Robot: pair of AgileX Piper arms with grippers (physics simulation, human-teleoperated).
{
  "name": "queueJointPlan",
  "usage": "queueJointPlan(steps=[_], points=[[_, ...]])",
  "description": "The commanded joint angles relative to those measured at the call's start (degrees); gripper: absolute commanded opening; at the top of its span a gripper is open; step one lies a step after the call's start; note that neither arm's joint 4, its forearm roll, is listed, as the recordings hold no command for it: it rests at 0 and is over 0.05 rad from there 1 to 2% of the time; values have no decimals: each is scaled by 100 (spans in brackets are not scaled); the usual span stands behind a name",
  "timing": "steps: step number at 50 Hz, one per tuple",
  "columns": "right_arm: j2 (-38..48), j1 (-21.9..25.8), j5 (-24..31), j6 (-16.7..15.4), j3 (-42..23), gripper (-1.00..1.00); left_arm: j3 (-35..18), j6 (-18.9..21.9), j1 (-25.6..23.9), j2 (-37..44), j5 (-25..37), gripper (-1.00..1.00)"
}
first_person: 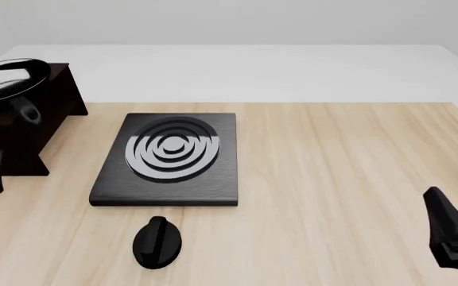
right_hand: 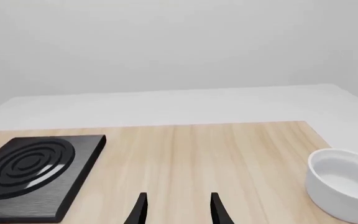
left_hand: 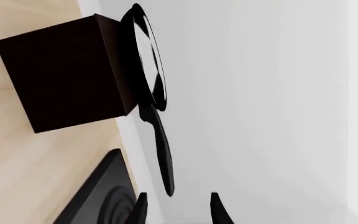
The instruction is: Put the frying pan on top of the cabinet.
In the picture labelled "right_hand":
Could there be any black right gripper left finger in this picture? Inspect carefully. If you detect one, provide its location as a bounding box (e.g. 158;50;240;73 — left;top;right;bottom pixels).
123;192;148;224

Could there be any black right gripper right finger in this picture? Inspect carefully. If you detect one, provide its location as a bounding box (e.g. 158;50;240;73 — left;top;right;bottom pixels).
210;192;236;224

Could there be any flat black stove plate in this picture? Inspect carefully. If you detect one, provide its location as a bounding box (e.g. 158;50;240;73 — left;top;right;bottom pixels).
0;134;107;224

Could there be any white ceramic bowl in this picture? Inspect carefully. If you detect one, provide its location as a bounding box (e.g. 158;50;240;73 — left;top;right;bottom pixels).
305;148;358;224

